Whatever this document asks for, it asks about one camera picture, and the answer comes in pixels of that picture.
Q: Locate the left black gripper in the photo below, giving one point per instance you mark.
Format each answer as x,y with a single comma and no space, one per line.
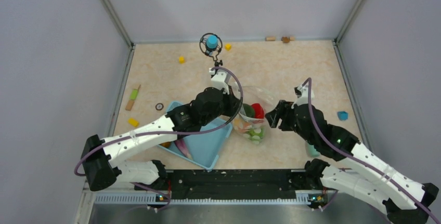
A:
233,103

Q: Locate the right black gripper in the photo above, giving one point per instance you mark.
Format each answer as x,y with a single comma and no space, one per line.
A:
282,110

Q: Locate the dark green toy avocado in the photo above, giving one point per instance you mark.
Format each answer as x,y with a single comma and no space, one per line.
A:
248,112

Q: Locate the orange toy peach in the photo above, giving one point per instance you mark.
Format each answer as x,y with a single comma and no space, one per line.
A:
241,125

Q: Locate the red toy bell pepper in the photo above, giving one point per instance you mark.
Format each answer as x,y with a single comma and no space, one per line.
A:
259,112

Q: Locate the blue perforated plastic basket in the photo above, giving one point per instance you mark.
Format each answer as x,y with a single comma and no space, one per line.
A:
204,148

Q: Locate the clear polka dot zip bag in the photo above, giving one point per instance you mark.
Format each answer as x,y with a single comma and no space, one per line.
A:
256,94

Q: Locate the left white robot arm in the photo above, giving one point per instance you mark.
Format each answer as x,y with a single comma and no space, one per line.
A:
101,159

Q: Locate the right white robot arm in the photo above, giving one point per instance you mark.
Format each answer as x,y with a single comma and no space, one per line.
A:
378,184

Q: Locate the teal plastic bottle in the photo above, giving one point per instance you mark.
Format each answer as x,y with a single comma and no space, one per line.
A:
311,151

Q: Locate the blue toy block right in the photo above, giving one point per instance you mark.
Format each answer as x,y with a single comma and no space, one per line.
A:
342,115

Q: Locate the purple toy eggplant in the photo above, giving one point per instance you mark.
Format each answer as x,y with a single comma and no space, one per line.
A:
182,147

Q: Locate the yellow cube left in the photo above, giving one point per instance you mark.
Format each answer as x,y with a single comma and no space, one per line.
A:
181,60

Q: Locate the blue microphone on tripod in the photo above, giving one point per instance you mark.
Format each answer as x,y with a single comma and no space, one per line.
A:
211,45

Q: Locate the yellow orange toy fruit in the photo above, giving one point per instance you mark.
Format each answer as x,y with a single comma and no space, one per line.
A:
166,144

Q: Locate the brown wooden piece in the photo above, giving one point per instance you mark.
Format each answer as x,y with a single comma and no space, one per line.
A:
286,39

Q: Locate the green and wood toy block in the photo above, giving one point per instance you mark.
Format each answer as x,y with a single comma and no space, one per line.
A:
132,97

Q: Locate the yellow block front left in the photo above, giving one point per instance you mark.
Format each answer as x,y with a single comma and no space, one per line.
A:
133,122

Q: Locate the wooden cork piece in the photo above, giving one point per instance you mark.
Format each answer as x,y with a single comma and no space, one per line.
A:
270,38

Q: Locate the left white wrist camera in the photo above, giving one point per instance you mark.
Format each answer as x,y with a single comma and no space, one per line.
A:
219,79

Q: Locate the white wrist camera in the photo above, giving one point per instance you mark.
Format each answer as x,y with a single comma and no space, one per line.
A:
302,93
219,79

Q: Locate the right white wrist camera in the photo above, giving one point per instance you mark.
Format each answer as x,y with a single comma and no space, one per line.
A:
302,93

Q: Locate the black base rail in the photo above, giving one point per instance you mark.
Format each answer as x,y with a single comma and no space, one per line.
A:
240,184

